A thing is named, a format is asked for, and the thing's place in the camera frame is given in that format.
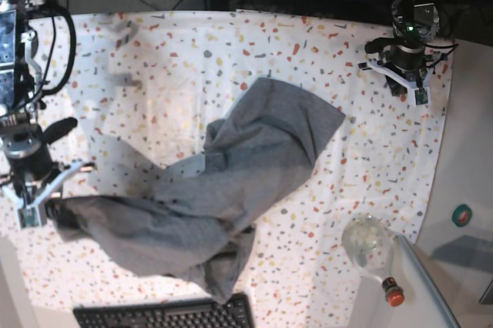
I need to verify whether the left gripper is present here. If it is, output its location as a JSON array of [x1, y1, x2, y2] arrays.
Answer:
[[364, 37, 428, 102]]

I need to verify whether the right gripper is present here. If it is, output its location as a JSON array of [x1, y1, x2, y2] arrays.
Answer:
[[2, 117, 77, 229]]

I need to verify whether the grey t-shirt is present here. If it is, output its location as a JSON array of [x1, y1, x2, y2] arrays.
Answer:
[[54, 78, 345, 303]]

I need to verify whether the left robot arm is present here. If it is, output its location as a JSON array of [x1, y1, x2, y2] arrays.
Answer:
[[360, 0, 439, 106]]

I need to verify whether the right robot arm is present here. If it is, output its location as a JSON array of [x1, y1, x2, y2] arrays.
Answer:
[[1, 0, 82, 229]]

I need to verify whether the green tape roll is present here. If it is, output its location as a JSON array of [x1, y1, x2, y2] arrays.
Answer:
[[451, 204, 472, 227]]

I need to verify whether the grey metal bar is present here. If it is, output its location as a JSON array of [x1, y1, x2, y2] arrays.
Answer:
[[395, 235, 460, 327]]

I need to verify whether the clear bottle with orange cap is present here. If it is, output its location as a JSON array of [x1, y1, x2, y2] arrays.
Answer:
[[341, 214, 405, 307]]

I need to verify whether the terrazzo patterned tablecloth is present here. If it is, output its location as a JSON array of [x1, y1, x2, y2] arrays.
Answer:
[[1, 12, 451, 327]]

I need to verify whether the black keyboard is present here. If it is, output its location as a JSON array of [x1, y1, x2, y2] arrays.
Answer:
[[72, 293, 255, 328]]

